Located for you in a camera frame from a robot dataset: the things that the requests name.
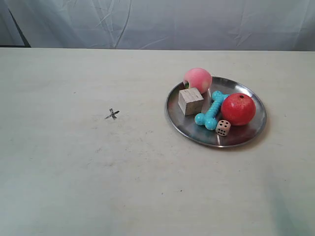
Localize round steel plate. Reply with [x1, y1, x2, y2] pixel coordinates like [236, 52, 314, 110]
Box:
[165, 77, 267, 148]

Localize wooden cube block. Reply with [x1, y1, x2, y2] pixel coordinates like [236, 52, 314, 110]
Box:
[178, 88, 204, 116]

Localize grey tape cross mark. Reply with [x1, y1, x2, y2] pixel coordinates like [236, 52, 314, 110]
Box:
[105, 108, 120, 120]

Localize turquoise bone toy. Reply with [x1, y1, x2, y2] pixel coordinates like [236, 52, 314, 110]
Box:
[194, 90, 229, 130]

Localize pink peach toy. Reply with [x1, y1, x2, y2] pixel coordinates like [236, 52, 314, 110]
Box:
[183, 68, 213, 94]

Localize white die black dots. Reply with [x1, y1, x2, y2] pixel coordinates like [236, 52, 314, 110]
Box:
[216, 120, 231, 136]

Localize red apple toy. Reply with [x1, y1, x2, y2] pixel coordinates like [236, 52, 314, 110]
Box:
[220, 93, 256, 126]

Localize white backdrop cloth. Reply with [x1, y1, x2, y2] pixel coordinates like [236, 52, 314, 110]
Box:
[0, 0, 315, 51]

